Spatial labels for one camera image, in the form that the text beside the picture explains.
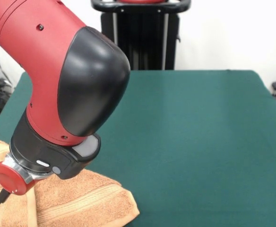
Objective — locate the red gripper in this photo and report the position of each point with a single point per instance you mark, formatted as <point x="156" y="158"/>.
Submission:
<point x="9" y="179"/>

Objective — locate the tan terry towel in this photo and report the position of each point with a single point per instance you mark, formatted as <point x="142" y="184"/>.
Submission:
<point x="81" y="198"/>

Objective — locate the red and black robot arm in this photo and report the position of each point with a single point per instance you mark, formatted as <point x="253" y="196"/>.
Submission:
<point x="57" y="82"/>

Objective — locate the dark green table cloth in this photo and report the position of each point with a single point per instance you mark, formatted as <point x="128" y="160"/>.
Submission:
<point x="199" y="142"/>

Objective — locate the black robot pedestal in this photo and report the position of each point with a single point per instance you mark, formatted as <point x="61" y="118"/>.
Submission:
<point x="140" y="42"/>

